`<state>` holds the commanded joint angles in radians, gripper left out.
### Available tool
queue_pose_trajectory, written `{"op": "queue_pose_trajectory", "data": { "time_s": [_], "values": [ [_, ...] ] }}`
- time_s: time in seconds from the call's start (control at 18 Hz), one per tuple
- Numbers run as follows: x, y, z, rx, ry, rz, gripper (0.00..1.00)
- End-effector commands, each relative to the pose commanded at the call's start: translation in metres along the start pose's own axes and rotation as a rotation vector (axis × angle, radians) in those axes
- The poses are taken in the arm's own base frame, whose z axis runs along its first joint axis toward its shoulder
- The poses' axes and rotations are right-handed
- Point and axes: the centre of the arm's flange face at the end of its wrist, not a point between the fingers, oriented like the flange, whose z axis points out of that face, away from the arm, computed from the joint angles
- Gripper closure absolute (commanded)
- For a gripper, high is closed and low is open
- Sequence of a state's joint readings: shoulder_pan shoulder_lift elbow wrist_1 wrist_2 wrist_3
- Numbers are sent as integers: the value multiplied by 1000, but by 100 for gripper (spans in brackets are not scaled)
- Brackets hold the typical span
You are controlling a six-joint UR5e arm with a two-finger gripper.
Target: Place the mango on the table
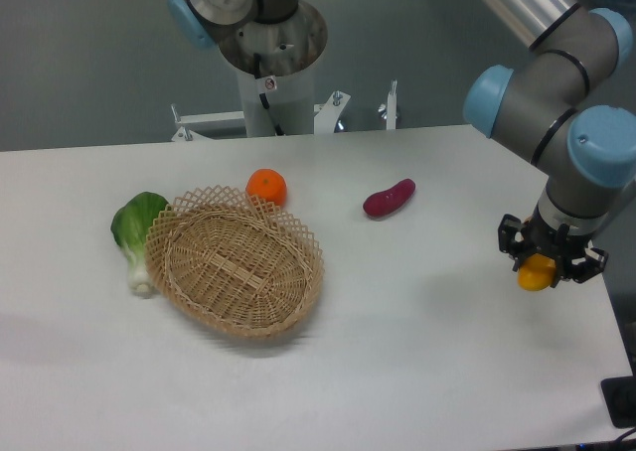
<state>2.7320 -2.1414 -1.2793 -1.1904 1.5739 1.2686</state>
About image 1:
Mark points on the orange fruit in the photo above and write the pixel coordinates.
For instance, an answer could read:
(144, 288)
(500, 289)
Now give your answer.
(269, 185)

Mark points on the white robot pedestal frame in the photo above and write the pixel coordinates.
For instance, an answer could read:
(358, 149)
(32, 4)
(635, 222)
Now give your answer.
(271, 106)

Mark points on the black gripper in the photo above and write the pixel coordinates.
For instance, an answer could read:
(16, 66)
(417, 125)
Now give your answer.
(574, 261)

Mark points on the green bok choy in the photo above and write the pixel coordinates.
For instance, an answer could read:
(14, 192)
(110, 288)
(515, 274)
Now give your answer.
(129, 227)

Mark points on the woven wicker basket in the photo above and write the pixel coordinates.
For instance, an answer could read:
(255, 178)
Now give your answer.
(241, 265)

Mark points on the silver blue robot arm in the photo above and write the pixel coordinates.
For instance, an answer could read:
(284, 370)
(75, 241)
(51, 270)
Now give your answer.
(588, 155)

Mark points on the purple sweet potato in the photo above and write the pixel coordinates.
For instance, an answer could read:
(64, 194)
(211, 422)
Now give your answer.
(384, 203)

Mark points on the yellow mango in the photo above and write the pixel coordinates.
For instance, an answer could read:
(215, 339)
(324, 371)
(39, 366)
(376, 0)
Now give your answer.
(537, 273)

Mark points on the black device at table edge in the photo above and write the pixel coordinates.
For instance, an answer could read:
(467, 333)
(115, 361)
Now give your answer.
(619, 396)

